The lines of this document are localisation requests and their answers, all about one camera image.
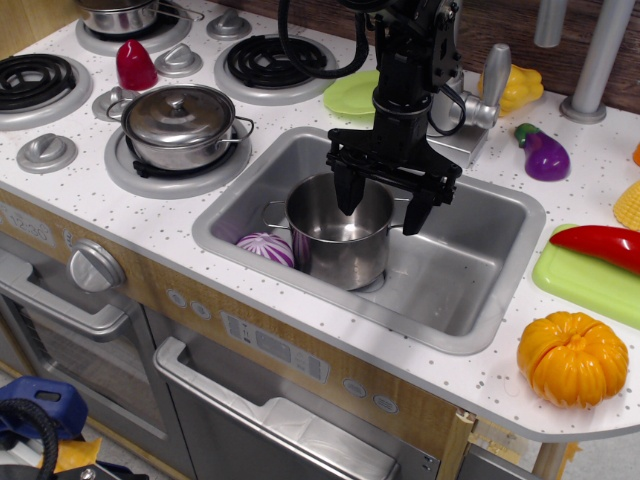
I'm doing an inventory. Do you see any green toy cutting board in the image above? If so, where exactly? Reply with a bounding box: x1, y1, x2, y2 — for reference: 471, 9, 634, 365
532, 224, 639, 329

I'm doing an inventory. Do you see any silver oven dial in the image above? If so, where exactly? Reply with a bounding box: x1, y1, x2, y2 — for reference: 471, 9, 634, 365
67, 239, 126, 293

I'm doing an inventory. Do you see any black left stove burner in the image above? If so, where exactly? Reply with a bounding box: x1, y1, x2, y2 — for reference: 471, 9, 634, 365
1, 54, 93, 132

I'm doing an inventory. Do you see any grey stove knob back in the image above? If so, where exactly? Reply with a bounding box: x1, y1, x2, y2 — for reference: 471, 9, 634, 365
206, 8, 252, 41

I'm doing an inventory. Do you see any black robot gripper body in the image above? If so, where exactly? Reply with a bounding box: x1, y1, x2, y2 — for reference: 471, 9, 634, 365
327, 94, 462, 206

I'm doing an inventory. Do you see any purple white toy onion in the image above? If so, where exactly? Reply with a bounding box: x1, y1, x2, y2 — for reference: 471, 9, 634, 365
236, 232, 295, 268

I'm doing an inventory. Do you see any blue tool on floor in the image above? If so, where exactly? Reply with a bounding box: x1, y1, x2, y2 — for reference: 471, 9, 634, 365
1, 376, 88, 450

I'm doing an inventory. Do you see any light green toy plate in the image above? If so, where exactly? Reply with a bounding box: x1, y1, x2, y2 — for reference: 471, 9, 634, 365
323, 70, 379, 117

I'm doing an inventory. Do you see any grey toy sink basin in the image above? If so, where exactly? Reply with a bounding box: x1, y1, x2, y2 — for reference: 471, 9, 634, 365
192, 127, 546, 355

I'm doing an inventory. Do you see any orange toy at edge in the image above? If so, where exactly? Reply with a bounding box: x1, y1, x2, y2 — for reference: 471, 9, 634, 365
632, 144, 640, 166

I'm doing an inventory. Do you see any toy oven door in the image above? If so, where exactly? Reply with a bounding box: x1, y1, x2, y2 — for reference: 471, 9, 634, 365
0, 234, 196, 479

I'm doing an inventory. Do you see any toy dishwasher door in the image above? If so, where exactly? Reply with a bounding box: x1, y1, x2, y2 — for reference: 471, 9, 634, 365
154, 337, 440, 479

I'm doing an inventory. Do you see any yellow toy corn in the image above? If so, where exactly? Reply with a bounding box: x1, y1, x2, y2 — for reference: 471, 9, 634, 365
613, 181, 640, 231

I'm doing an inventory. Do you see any lidded steel pot on burner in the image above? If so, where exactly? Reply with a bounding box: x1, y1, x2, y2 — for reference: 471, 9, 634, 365
106, 84, 255, 172

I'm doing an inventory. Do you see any purple toy eggplant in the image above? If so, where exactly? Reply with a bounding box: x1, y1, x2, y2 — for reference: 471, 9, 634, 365
514, 123, 571, 182

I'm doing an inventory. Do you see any black hose on floor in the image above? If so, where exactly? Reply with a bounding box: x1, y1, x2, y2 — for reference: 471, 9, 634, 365
0, 398, 61, 480

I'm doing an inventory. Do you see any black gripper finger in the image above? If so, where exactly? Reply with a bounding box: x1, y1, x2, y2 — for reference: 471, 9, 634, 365
333, 167, 366, 216
402, 190, 435, 236

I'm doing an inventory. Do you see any grey stove knob front left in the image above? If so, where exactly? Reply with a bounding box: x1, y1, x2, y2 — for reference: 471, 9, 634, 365
16, 133, 78, 174

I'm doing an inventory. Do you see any grey stove knob behind pot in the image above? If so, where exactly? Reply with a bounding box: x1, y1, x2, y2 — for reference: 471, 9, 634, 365
92, 86, 140, 122

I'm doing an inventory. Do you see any steel pot at back burner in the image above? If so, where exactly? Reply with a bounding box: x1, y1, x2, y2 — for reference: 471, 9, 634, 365
74, 0, 204, 35

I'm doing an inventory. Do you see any black back right burner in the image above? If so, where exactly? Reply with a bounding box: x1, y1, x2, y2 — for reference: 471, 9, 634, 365
213, 34, 333, 106

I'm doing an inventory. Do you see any red toy chili pepper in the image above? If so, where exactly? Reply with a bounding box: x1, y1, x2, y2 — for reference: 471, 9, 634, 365
550, 225, 639, 275

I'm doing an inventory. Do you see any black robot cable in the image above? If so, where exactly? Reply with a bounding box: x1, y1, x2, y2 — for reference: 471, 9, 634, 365
277, 0, 371, 79

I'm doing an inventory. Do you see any silver toy faucet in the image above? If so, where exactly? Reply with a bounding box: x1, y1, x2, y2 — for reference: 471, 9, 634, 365
427, 43, 511, 169

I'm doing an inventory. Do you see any red toy pepper top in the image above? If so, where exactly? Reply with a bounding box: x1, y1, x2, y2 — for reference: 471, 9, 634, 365
116, 39, 158, 91

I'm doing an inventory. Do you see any grey stove knob centre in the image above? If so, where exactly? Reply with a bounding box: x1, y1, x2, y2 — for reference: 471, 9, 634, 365
154, 43, 203, 78

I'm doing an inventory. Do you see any steel pot in sink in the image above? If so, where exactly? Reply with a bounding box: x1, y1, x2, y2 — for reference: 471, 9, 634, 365
262, 173, 400, 291

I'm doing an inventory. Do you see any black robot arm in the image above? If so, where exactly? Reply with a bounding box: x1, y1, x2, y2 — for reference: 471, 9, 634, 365
327, 1, 462, 236

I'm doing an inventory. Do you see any yellow toy bell pepper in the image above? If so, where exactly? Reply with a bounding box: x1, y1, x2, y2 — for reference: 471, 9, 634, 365
499, 64, 544, 117

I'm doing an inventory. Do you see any grey vertical post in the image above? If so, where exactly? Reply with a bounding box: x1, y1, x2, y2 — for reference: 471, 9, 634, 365
560, 0, 635, 125

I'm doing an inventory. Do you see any orange toy pumpkin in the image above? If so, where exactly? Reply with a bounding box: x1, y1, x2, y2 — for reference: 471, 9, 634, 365
517, 312, 629, 409

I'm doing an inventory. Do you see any grey short post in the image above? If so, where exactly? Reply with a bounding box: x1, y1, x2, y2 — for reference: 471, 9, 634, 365
534, 0, 568, 48

